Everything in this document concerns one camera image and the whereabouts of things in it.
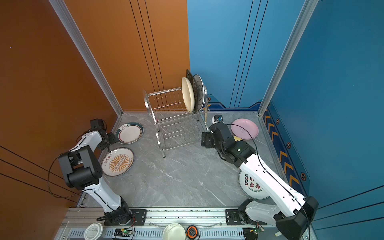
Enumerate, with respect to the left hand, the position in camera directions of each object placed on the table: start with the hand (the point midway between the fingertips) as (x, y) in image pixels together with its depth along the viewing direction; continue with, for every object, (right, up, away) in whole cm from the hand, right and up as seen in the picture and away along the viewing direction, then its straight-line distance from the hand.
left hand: (110, 140), depth 94 cm
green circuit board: (+20, -42, -23) cm, 52 cm away
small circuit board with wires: (+85, -39, -25) cm, 96 cm away
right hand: (+60, +5, -21) cm, 64 cm away
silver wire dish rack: (+40, +9, +12) cm, 42 cm away
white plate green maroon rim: (+6, +4, +14) cm, 16 cm away
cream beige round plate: (+50, +29, -7) cm, 58 cm away
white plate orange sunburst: (+6, -13, -2) cm, 15 cm away
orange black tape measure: (+53, -39, -27) cm, 71 cm away
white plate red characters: (+86, -25, -11) cm, 90 cm away
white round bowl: (+45, -41, -24) cm, 65 cm away
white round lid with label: (+10, -37, -29) cm, 48 cm away
